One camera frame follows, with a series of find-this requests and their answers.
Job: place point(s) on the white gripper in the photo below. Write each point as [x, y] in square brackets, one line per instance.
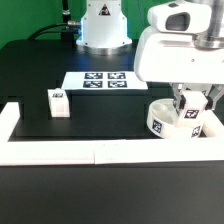
[184, 43]

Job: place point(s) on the white round stool seat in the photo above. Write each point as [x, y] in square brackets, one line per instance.
[166, 122]

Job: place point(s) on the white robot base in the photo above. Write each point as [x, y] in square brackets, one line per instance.
[103, 28]

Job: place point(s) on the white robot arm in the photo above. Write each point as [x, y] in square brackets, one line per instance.
[184, 44]

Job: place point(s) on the white U-shaped boundary fence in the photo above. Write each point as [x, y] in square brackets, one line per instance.
[99, 152]

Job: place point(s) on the white sheet with tags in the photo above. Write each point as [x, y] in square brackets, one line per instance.
[99, 80]

